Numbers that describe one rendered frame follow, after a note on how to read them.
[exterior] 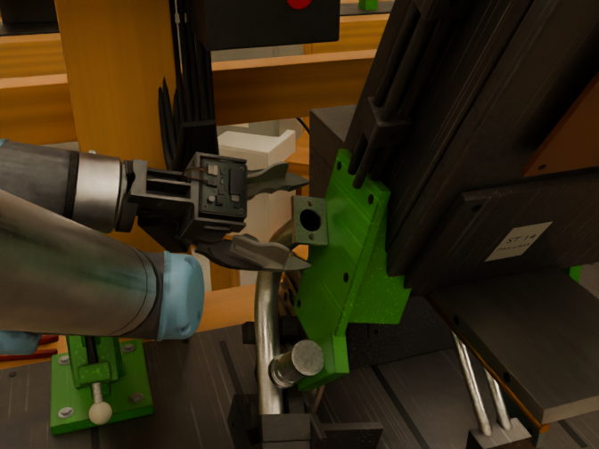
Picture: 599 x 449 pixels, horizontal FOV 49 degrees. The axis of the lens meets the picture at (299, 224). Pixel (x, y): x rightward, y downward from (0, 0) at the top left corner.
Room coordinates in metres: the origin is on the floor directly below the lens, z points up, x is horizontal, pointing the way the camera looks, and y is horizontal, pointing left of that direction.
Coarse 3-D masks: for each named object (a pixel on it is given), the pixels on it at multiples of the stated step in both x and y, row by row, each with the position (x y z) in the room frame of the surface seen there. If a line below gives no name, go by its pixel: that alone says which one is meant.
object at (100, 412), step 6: (96, 384) 0.64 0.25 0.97; (96, 390) 0.63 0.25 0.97; (102, 390) 0.63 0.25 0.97; (96, 396) 0.62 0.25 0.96; (102, 396) 0.63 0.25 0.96; (96, 402) 0.62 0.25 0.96; (102, 402) 0.62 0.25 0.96; (90, 408) 0.62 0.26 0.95; (96, 408) 0.61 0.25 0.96; (102, 408) 0.61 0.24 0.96; (108, 408) 0.62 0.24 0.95; (90, 414) 0.61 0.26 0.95; (96, 414) 0.61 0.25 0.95; (102, 414) 0.61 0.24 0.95; (108, 414) 0.61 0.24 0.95; (96, 420) 0.60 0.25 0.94; (102, 420) 0.60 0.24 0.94; (108, 420) 0.61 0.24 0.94
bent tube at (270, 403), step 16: (304, 208) 0.65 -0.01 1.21; (320, 208) 0.66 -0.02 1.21; (288, 224) 0.66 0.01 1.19; (304, 224) 0.68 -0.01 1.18; (320, 224) 0.65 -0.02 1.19; (272, 240) 0.69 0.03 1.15; (288, 240) 0.66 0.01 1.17; (304, 240) 0.62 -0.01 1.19; (320, 240) 0.63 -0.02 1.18; (272, 272) 0.69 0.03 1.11; (256, 288) 0.69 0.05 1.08; (272, 288) 0.68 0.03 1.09; (256, 304) 0.68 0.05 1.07; (272, 304) 0.67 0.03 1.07; (256, 320) 0.66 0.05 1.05; (272, 320) 0.66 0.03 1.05; (256, 336) 0.65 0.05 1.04; (272, 336) 0.64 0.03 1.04; (256, 352) 0.64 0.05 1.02; (272, 352) 0.63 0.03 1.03; (272, 384) 0.60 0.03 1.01; (272, 400) 0.58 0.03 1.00
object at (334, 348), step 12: (324, 336) 0.57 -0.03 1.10; (324, 348) 0.56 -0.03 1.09; (336, 348) 0.55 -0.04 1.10; (324, 360) 0.55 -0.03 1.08; (336, 360) 0.54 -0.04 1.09; (348, 360) 0.54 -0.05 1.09; (324, 372) 0.54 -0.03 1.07; (336, 372) 0.53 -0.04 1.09; (348, 372) 0.53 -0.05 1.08; (300, 384) 0.58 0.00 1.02; (312, 384) 0.56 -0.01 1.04
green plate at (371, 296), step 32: (352, 192) 0.62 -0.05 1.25; (384, 192) 0.57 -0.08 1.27; (352, 224) 0.60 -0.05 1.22; (384, 224) 0.58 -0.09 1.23; (320, 256) 0.64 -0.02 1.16; (352, 256) 0.58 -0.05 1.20; (384, 256) 0.59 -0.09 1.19; (320, 288) 0.62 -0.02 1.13; (352, 288) 0.56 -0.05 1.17; (384, 288) 0.59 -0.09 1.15; (320, 320) 0.59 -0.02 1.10; (352, 320) 0.58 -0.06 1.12; (384, 320) 0.59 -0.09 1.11
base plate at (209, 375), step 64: (0, 384) 0.72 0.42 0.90; (192, 384) 0.72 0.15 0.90; (256, 384) 0.72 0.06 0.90; (384, 384) 0.72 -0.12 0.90; (448, 384) 0.72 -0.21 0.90; (0, 448) 0.60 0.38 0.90; (64, 448) 0.60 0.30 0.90; (128, 448) 0.60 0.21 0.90; (192, 448) 0.60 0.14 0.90; (384, 448) 0.60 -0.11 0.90; (448, 448) 0.60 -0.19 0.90; (576, 448) 0.60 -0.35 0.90
